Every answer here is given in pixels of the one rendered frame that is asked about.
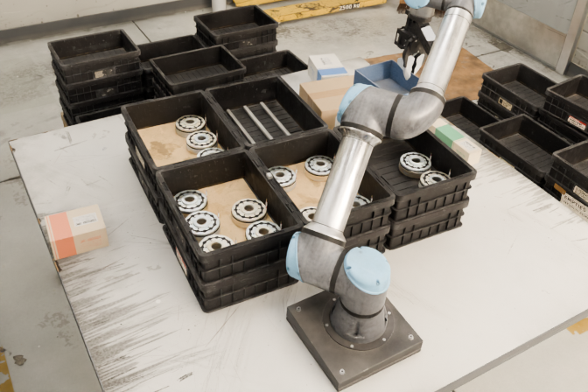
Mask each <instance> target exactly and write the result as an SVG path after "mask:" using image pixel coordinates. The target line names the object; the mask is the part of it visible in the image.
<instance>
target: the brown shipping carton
mask: <svg viewBox="0 0 588 392"><path fill-rule="evenodd" d="M353 84H354V75H349V76H343V77H338V78H331V79H326V80H315V81H309V82H304V83H300V84H299V96H300V97H301V98H302V99H303V100H304V101H305V102H306V103H307V104H308V105H309V106H310V107H311V108H312V109H313V110H314V111H315V112H316V113H317V114H318V115H319V116H320V117H321V118H322V119H323V121H324V122H325V123H326V124H327V125H328V129H330V130H332V129H333V128H334V127H336V126H340V123H339V122H338V121H337V113H338V111H339V106H340V103H341V101H342V99H343V97H344V95H345V94H346V92H347V90H348V89H349V88H350V87H351V86H352V85H353Z"/></svg>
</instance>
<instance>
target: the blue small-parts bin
mask: <svg viewBox="0 0 588 392"><path fill-rule="evenodd" d="M410 75H411V76H410V77H409V79H408V80H406V79H405V77H404V75H403V70H402V69H401V68H400V66H399V65H398V63H397V62H395V61H394V60H392V59H390V60H387V61H383V62H380V63H376V64H373V65H370V66H364V67H361V68H357V69H354V78H353V84H357V83H361V84H365V85H372V86H374V87H376V88H381V89H385V90H388V91H391V92H394V93H398V94H400V95H409V93H410V90H411V89H412V88H413V87H416V86H417V83H418V80H419V77H417V76H416V75H414V74H413V73H412V72H410Z"/></svg>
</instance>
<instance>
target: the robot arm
mask: <svg viewBox="0 0 588 392"><path fill-rule="evenodd" d="M404 1H405V3H406V4H407V5H408V6H409V10H406V11H405V14H406V15H408V17H407V21H406V25H405V26H402V27H401V28H397V31H396V35H395V42H394V44H395V45H397V47H399V48H400V49H404V50H403V52H402V58H398V60H397V63H398V65H399V66H400V68H401V69H402V70H403V75H404V77H405V79H406V80H408V79H409V77H410V76H411V75H410V72H412V73H413V74H416V72H417V71H418V70H419V68H420V67H421V66H422V65H423V63H424V61H425V60H426V62H425V65H424V67H423V71H422V73H421V75H420V78H419V80H418V83H417V84H416V87H413V88H412V89H411V90H410V92H409V95H403V94H398V93H394V92H391V91H388V90H385V89H381V88H378V87H374V86H372V85H365V84H361V83H357V84H354V85H352V86H351V87H350V88H349V89H348V90H347V92H346V94H345V95H344V97H343V99H342V101H341V103H340V105H339V111H338V113H337V121H338V122H339V123H340V126H339V130H340V132H341V134H342V138H341V141H340V144H339V148H338V150H337V153H336V155H335V158H334V160H333V163H332V167H331V170H330V172H329V175H328V177H327V180H326V182H325V187H324V189H323V192H322V194H321V197H320V200H319V202H318V206H317V209H316V211H315V214H314V216H313V219H312V221H311V223H309V224H307V225H305V226H304V227H303V230H302V232H296V233H295V234H294V235H293V236H292V239H291V240H290V245H289V247H288V252H287V257H286V269H287V272H288V274H289V275H290V276H291V277H294V278H296V279H297V280H299V281H301V282H302V283H307V284H310V285H313V286H315V287H318V288H320V289H322V290H325V291H329V292H331V293H333V294H336V295H339V297H338V298H337V299H336V301H335V302H334V304H333V305H332V309H331V315H330V321H331V324H332V328H333V329H334V331H335V332H336V333H337V334H338V335H339V336H340V337H341V338H343V339H345V340H348V341H350V342H353V343H359V344H365V343H370V342H373V341H375V340H378V339H379V338H380V337H381V336H382V335H383V334H384V332H385V330H386V327H387V323H388V315H387V312H386V308H385V305H384V304H385V300H386V296H387V292H388V288H389V285H390V266H389V263H388V261H387V259H386V258H385V256H384V255H383V254H381V253H380V252H379V251H377V250H375V249H373V248H369V247H360V248H358V247H357V248H353V249H351V250H348V249H345V248H344V247H345V244H346V239H345V237H344V235H343V231H344V229H345V226H346V224H347V219H348V217H349V214H350V212H351V209H352V206H353V203H354V200H355V197H356V194H357V192H358V190H359V187H360V184H361V180H362V177H363V175H364V172H365V170H366V167H367V164H368V160H369V158H370V155H371V152H372V149H373V148H374V147H375V146H376V145H377V144H380V143H381V142H382V139H383V137H390V138H393V139H396V140H405V139H410V138H412V137H416V136H418V135H420V134H422V133H423V132H425V131H426V130H427V129H428V128H429V127H430V126H431V125H432V124H433V123H434V122H435V121H436V120H437V119H438V118H439V116H440V114H441V113H442V111H443V108H444V105H445V97H444V94H445V90H446V88H447V86H448V83H449V80H450V78H451V76H452V72H453V69H454V67H455V65H456V62H457V59H458V57H459V53H460V51H461V48H462V45H463V44H464V41H465V38H466V34H467V32H468V30H469V27H470V24H471V22H472V20H473V18H481V16H482V14H483V12H484V9H485V6H486V3H487V0H404ZM435 9H437V10H441V11H445V14H444V17H443V20H442V22H441V25H440V26H439V29H438V31H437V35H435V33H434V32H433V30H432V29H431V26H430V24H429V22H430V21H431V20H432V16H433V15H434V11H435ZM402 29H404V30H402ZM397 33H398V34H399V37H398V40H397V41H396V38H397ZM411 55H412V56H411ZM427 56H428V58H427ZM426 58H427V59H426Z"/></svg>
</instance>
